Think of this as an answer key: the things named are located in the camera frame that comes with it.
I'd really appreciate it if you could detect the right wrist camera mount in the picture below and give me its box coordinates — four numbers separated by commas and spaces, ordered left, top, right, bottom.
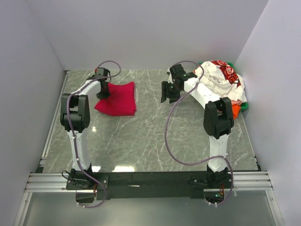
167, 64, 197, 82

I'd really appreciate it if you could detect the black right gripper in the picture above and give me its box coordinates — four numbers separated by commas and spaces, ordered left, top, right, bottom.
160, 81, 182, 104

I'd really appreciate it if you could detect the orange t shirt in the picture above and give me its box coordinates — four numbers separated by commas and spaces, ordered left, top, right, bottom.
231, 100, 242, 119

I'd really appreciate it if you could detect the aluminium rail frame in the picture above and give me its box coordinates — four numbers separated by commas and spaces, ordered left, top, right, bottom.
16, 70, 282, 226

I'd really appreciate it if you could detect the green plastic laundry basket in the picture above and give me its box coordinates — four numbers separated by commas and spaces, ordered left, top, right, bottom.
196, 61, 249, 113

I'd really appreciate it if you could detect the red white printed t shirt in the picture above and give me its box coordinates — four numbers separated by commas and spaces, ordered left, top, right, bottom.
211, 60, 241, 87

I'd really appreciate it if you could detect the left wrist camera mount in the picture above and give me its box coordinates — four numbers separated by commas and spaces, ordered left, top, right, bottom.
94, 67, 111, 79

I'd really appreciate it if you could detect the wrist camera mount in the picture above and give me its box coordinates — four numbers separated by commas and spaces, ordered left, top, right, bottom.
167, 64, 197, 82
94, 67, 111, 79

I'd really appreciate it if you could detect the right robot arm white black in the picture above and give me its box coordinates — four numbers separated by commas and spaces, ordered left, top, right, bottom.
161, 74, 234, 188

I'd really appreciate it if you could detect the magenta red t shirt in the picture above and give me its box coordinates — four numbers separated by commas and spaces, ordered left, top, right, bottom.
94, 81, 137, 116

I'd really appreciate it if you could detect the black base beam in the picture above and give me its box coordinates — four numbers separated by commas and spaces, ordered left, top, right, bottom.
66, 171, 232, 200

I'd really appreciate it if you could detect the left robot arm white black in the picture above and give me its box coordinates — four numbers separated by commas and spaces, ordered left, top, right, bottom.
60, 76, 110, 189

